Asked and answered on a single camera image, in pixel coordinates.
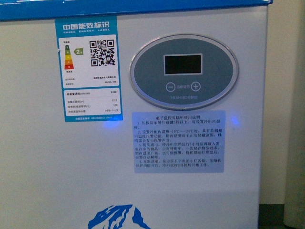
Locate white chest freezer blue rim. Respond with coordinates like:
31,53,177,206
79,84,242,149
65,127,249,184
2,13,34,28
0,0,271,229

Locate white instruction sticker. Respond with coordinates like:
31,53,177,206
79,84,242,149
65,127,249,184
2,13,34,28
132,111,226,173

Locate oval grey control panel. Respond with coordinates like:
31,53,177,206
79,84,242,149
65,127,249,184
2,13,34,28
130,34,239,111

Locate blue China energy label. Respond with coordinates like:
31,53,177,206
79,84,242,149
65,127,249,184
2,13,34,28
55,16,123,122

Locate blue mountain logo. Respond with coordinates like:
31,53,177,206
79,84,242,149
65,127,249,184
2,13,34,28
88,204,151,229

